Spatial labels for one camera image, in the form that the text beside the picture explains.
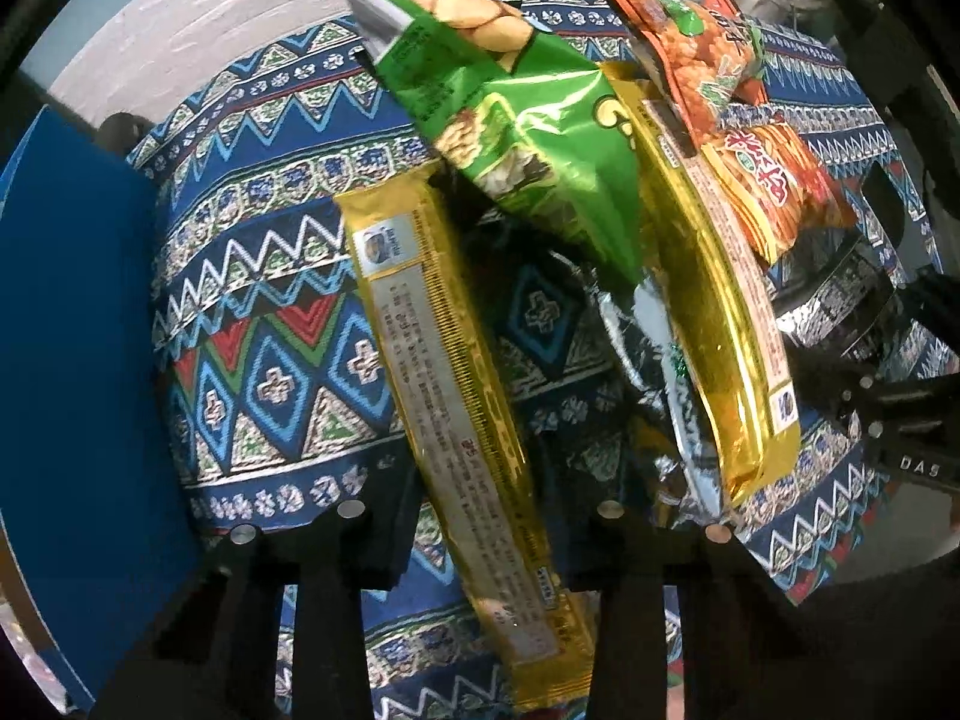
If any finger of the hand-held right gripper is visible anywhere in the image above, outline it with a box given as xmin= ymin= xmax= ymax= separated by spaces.
xmin=847 ymin=240 xmax=960 ymax=361
xmin=784 ymin=349 xmax=901 ymax=432

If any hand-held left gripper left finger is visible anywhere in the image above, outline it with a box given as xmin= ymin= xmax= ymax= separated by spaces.
xmin=90 ymin=461 xmax=428 ymax=720

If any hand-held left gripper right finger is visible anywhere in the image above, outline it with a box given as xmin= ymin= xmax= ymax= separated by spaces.
xmin=544 ymin=465 xmax=833 ymax=720

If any silver foil snack packet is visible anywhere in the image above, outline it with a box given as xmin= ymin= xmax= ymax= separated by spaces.
xmin=592 ymin=277 xmax=732 ymax=530
xmin=772 ymin=240 xmax=901 ymax=350

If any gold long snack packet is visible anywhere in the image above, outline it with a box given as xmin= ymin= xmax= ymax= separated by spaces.
xmin=600 ymin=64 xmax=802 ymax=511
xmin=334 ymin=172 xmax=597 ymax=717

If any orange snack bag green label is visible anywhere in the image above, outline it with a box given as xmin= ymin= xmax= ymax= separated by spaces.
xmin=604 ymin=0 xmax=770 ymax=158

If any small orange-red snack bag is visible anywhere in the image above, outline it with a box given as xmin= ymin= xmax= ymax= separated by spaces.
xmin=701 ymin=112 xmax=860 ymax=267

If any patterned blue tablecloth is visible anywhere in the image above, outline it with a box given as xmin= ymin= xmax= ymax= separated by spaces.
xmin=124 ymin=0 xmax=946 ymax=720

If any blue box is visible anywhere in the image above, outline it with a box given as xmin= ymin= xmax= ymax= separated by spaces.
xmin=0 ymin=105 xmax=207 ymax=698

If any black metal frame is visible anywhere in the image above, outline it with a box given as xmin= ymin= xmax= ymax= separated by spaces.
xmin=821 ymin=0 xmax=950 ymax=166

